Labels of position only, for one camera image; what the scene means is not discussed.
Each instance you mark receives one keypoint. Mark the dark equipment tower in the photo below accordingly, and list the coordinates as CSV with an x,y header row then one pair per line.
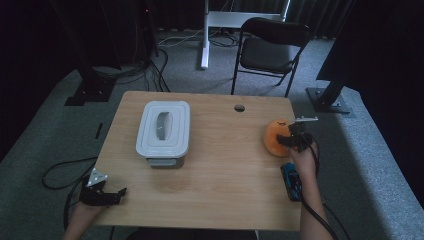
x,y
145,30

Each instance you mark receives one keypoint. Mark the person's right hand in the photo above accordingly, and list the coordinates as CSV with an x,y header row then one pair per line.
x,y
305,163

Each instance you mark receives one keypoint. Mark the person's dark clothing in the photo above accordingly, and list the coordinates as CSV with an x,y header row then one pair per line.
x,y
190,234

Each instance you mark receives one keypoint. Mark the orange plush toy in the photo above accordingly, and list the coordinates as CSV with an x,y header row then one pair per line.
x,y
275,138

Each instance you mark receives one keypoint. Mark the small black floor strip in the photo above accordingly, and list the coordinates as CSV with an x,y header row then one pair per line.
x,y
98,130

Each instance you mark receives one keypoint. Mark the black stand with square base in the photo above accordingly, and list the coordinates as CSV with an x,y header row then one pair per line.
x,y
91,90

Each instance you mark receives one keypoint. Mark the clear brown storage box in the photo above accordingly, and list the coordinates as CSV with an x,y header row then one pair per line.
x,y
165,162

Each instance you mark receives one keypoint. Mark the person's left hand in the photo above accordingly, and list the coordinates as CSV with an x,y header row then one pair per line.
x,y
85,213

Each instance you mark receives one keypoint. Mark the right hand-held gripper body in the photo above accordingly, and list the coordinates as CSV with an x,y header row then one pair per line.
x,y
301,138

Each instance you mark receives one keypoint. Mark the black folding chair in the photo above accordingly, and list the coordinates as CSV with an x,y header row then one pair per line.
x,y
266,56

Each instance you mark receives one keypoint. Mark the blue toy car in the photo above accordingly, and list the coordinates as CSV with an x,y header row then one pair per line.
x,y
290,183

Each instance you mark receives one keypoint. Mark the white metal desk frame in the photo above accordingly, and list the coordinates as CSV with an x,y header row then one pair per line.
x,y
213,20

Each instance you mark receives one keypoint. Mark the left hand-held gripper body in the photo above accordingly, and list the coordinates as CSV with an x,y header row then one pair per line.
x,y
95,196

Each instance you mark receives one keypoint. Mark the black stand with bolted base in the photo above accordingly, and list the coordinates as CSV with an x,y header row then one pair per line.
x,y
328,100

